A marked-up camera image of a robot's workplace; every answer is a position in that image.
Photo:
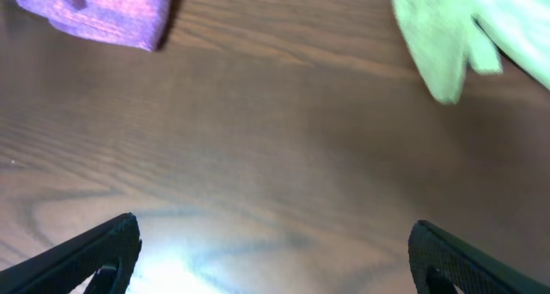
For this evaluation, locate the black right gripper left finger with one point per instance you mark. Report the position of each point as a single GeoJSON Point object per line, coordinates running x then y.
{"type": "Point", "coordinates": [107, 253]}

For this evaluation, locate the purple microfiber cloth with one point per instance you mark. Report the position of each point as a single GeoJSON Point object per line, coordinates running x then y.
{"type": "Point", "coordinates": [134, 23]}

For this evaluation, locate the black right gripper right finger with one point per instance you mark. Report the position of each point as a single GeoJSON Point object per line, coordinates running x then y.
{"type": "Point", "coordinates": [441, 263]}

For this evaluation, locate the green cloth front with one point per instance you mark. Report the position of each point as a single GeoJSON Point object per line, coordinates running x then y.
{"type": "Point", "coordinates": [445, 37]}

